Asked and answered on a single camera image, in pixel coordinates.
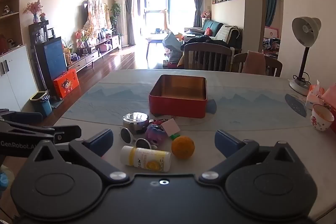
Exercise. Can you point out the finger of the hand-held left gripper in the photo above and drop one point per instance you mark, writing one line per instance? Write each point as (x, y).
(68, 133)
(25, 118)

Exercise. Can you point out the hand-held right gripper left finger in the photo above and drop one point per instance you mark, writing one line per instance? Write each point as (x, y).
(101, 142)

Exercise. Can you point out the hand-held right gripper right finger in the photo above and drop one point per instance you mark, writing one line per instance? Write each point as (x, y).
(227, 143)

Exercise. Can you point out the white frame sunglasses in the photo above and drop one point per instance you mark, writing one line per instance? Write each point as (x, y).
(127, 136)

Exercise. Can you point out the round metal tin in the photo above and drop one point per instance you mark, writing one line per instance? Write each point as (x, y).
(135, 121)

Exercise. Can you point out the orange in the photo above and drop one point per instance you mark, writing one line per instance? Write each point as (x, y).
(183, 148)

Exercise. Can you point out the white bottle yellow label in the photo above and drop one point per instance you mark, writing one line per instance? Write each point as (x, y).
(147, 159)

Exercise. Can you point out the pink cube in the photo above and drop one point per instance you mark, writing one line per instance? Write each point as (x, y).
(171, 127)

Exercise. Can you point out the red tin box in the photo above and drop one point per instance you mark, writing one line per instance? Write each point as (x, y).
(176, 107)

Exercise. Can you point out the blue trash bin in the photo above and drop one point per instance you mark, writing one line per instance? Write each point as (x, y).
(42, 104)

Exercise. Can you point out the white cabinet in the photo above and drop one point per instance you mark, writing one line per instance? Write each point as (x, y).
(15, 79)

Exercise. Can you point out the orange gift box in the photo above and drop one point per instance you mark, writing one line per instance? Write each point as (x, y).
(67, 83)

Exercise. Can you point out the green chess pawn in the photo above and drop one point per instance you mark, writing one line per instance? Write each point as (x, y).
(173, 137)

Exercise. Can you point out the red packet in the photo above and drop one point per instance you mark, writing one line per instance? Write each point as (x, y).
(158, 121)

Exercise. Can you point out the black cabinet with blue door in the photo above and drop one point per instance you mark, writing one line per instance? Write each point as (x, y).
(51, 61)

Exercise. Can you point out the wooden television cabinet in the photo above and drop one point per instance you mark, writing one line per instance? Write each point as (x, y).
(92, 56)

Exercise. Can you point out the wooden chair with cloth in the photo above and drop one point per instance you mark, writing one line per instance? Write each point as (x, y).
(273, 66)

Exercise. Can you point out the dark wooden chair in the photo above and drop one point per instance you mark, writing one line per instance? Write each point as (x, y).
(207, 56)

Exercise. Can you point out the pink bag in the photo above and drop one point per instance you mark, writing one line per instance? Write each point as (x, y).
(105, 46)

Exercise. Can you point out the tissue pack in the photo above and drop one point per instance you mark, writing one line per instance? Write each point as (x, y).
(313, 99)

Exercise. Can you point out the white cup red print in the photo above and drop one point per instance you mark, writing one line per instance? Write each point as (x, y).
(321, 117)

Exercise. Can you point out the orange flower arrangement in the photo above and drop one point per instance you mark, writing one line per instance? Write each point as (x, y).
(84, 35)

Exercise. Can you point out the black clothing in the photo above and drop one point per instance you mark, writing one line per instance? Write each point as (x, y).
(204, 40)

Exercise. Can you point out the pink flowers in vase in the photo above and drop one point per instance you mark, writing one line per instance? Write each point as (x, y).
(34, 8)

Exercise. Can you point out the light sofa blanket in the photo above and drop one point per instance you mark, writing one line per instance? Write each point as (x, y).
(227, 32)

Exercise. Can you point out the red pink package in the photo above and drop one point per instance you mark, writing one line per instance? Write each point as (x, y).
(331, 98)

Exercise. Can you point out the red cushion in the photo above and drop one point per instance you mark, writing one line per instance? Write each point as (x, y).
(208, 31)

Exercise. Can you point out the coffee table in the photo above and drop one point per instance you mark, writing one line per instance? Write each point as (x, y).
(157, 39)

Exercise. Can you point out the dark green sofa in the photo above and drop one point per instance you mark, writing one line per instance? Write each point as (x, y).
(210, 24)

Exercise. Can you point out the cloth covered television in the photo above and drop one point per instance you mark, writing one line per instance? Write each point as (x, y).
(95, 14)

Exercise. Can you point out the floor standing air conditioner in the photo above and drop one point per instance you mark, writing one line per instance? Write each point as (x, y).
(121, 19)

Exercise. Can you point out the green house plant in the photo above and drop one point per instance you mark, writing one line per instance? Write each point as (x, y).
(115, 14)

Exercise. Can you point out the plush doll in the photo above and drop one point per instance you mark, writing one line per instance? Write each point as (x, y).
(206, 14)

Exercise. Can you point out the grey curtain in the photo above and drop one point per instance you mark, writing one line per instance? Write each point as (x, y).
(198, 1)
(128, 11)

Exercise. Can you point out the grey desk lamp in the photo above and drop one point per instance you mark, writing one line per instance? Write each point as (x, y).
(305, 28)

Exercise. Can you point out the blue door curtain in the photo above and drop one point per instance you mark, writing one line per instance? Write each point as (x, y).
(271, 3)

